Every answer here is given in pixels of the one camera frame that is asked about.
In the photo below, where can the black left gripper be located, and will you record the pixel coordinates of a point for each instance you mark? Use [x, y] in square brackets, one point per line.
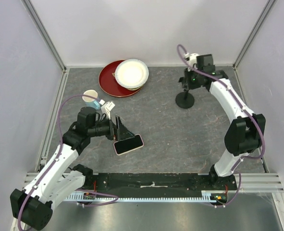
[118, 132]

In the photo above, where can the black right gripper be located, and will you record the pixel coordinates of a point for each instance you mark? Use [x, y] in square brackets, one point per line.
[187, 84]

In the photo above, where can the pink smartphone black screen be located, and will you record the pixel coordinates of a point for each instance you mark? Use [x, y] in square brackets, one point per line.
[128, 145]

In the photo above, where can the black phone stand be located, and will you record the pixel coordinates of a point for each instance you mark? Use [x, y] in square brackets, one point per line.
[184, 100]

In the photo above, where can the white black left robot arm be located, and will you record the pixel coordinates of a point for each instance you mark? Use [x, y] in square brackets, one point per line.
[36, 202]

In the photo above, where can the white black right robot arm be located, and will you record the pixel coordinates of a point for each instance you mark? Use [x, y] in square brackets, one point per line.
[245, 133]

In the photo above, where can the blue white paper cup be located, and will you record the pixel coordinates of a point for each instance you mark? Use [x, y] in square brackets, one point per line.
[90, 98]

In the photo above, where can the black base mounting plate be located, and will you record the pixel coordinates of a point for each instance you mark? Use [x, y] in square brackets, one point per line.
[101, 182]

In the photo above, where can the red round tray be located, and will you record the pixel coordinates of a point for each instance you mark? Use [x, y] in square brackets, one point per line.
[109, 84]

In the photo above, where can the patterned plate under white plate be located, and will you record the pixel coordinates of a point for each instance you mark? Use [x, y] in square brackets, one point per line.
[130, 81]

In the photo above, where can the white paper plate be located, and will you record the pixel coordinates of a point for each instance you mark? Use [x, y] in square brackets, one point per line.
[133, 66]

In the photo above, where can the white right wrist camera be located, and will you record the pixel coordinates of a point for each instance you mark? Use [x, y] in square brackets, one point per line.
[191, 59]

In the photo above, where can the light blue cable duct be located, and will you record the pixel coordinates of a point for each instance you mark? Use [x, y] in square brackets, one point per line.
[206, 197]

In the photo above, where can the aluminium frame post right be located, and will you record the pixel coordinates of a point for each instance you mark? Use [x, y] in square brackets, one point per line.
[253, 33]

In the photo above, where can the aluminium frame post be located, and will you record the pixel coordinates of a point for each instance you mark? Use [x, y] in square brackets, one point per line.
[253, 33]
[42, 30]

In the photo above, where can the aluminium front rail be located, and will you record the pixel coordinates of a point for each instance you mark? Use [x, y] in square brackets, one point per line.
[260, 183]

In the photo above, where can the aluminium frame post left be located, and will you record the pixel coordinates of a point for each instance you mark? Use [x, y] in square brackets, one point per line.
[42, 30]

